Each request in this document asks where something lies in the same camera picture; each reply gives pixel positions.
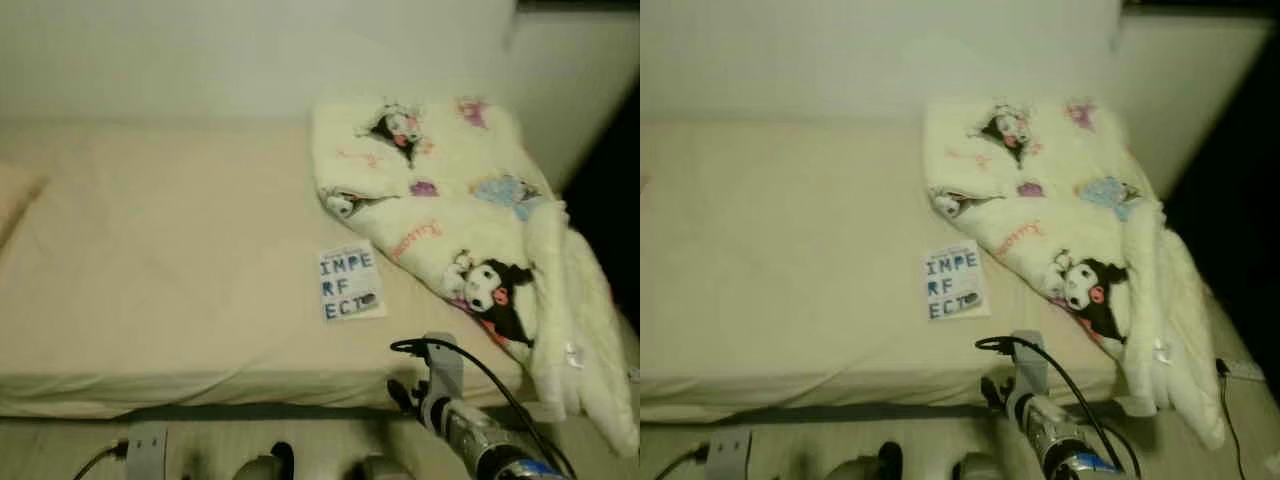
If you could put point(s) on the pink dotted pillow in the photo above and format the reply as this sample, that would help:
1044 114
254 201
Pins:
15 195

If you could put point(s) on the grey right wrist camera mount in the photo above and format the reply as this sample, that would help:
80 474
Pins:
445 365
1030 360

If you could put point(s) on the cream sheet bed mattress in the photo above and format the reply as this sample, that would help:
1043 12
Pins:
180 260
800 260

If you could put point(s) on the silver right robot leg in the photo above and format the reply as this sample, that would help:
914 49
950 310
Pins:
385 470
975 470

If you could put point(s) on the silver left robot leg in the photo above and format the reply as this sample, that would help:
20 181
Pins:
865 470
262 468

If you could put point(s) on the silver robot leg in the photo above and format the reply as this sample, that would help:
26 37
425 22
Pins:
975 470
262 468
385 470
865 470

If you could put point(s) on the white book blue letters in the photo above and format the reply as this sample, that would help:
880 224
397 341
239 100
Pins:
350 280
955 280

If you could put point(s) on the cream cartoon print blanket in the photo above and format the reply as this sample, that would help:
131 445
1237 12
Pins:
1050 190
440 190

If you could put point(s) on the dark window frame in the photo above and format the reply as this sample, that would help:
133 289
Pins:
1200 6
580 5

